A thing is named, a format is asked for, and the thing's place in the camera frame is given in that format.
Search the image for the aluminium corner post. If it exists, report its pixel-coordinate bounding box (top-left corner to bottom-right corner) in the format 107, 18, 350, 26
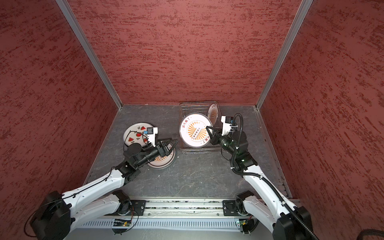
256, 0, 313, 111
56, 0, 124, 111

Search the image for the black hose bottom corner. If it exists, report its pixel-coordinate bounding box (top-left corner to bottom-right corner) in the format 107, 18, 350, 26
356, 228, 384, 240

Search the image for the white watermelon pattern plate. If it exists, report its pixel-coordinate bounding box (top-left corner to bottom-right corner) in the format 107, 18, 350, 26
123, 123, 154, 148

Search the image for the right aluminium corner post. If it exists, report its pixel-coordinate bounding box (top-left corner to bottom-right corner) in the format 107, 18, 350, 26
256, 0, 313, 111

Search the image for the right black corrugated cable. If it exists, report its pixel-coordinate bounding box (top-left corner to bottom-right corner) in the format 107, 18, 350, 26
229, 113, 320, 240

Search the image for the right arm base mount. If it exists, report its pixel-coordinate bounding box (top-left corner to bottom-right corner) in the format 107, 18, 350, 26
222, 200, 240, 217

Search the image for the brown patterned plate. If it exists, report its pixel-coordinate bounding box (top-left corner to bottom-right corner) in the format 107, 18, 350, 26
147, 149, 176, 170

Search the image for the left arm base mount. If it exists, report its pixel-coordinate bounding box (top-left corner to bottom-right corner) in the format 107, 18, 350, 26
107, 200, 147, 216

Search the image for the left aluminium corner post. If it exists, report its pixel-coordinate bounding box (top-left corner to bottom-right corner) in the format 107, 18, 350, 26
56, 0, 124, 111

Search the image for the left black thin cable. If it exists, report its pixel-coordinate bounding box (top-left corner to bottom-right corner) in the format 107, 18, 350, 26
23, 130, 151, 238

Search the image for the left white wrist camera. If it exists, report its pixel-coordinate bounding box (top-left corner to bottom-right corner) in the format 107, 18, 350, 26
143, 127, 158, 147

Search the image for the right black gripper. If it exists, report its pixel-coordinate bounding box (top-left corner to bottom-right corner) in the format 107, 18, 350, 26
206, 125, 238, 157

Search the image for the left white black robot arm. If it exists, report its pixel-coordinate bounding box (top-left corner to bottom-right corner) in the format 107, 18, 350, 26
27, 139, 178, 240

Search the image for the wire dish rack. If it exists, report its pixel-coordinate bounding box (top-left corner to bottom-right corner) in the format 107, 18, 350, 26
179, 101, 222, 154

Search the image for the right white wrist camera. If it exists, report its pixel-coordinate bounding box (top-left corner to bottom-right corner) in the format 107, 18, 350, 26
221, 116, 234, 136

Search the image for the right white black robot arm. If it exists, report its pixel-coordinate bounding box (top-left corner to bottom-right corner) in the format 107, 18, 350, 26
207, 127, 318, 240

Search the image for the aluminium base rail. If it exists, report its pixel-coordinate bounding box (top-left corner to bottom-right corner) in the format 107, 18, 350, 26
61, 197, 305, 219

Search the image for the white perforated cable duct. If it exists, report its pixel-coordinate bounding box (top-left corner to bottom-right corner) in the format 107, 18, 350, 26
80, 218, 240, 232

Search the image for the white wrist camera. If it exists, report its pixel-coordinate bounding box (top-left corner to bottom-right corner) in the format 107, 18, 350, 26
221, 116, 234, 136
143, 127, 158, 147

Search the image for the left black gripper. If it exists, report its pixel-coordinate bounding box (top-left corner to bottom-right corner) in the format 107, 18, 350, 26
136, 136, 179, 168

